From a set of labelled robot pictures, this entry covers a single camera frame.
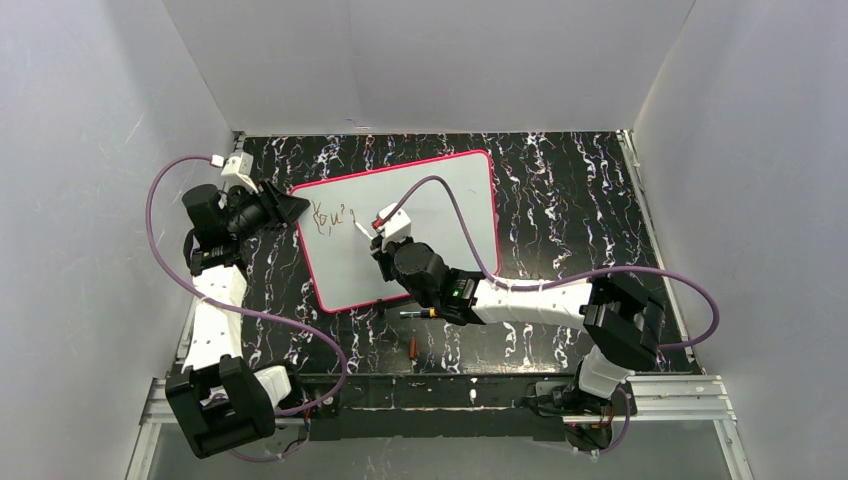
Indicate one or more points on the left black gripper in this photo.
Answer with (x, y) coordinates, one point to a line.
(266, 206)

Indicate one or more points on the white marker pen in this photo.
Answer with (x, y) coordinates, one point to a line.
(363, 230)

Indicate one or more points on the pink framed whiteboard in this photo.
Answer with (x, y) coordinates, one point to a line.
(446, 202)

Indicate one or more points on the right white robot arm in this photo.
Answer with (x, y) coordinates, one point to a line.
(622, 318)

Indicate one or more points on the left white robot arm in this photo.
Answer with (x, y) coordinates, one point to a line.
(218, 400)

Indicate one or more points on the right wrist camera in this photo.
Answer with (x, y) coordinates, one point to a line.
(393, 223)

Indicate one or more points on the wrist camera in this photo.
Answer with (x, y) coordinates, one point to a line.
(393, 223)
(236, 172)

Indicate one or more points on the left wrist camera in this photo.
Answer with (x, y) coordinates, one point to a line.
(236, 172)

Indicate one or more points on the yellow handled screwdriver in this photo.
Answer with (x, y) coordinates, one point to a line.
(429, 313)

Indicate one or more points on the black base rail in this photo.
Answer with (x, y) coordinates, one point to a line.
(460, 406)

